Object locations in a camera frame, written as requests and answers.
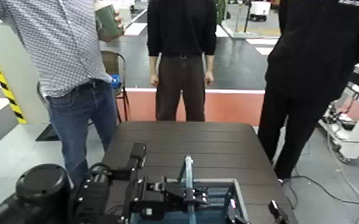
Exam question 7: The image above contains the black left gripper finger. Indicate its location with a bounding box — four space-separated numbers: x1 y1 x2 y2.
267 200 291 224

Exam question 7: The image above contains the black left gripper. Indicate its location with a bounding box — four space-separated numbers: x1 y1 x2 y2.
121 175 246 224

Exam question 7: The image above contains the grey blue plastic crate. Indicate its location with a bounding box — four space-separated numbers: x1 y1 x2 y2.
129 155 250 224

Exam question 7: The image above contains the person in brown trousers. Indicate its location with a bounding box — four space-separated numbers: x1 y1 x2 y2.
146 0 218 123

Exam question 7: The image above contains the blue item on chair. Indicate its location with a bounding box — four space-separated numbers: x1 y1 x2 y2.
110 74 123 91

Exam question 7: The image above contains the person in black clothes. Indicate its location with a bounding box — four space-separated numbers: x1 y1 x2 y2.
257 0 359 182

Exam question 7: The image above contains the green plant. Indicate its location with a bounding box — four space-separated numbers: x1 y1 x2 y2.
216 0 230 26

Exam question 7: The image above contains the white mobile robot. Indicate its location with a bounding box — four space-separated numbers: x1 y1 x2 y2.
249 1 272 23

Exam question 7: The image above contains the green paper cup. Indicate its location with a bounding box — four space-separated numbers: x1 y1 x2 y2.
94 1 124 43

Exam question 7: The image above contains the person in patterned shirt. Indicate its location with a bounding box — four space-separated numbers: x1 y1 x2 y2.
0 0 126 188

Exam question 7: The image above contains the yellow black hazard stripe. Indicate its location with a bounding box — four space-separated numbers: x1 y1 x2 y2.
0 56 29 125

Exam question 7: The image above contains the black floor cable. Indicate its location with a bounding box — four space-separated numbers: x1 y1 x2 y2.
281 175 359 210

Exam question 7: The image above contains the white floor cable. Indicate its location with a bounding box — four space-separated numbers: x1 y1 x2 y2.
326 131 359 211

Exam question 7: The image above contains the metal frame chair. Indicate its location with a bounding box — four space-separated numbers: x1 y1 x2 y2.
100 49 131 123

